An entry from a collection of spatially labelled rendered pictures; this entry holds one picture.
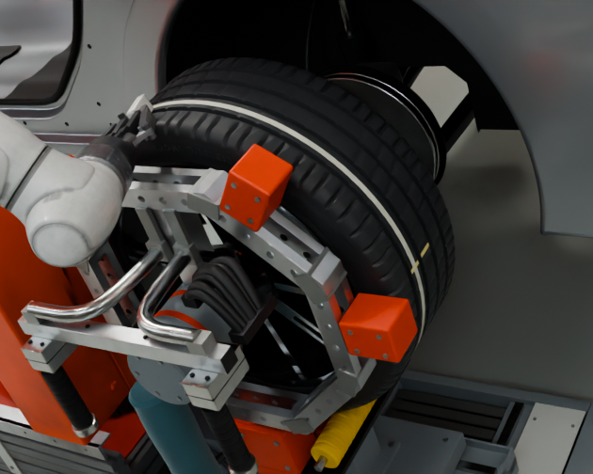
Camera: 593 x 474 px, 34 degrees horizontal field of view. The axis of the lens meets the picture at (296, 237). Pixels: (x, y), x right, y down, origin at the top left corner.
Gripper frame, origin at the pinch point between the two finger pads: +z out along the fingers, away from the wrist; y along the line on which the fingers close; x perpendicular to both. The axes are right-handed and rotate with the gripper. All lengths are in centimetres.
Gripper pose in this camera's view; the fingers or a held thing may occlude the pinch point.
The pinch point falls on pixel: (139, 111)
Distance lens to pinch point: 160.2
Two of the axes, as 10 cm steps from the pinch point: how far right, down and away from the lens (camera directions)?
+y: 8.7, -3.6, -3.4
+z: 1.2, -5.2, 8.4
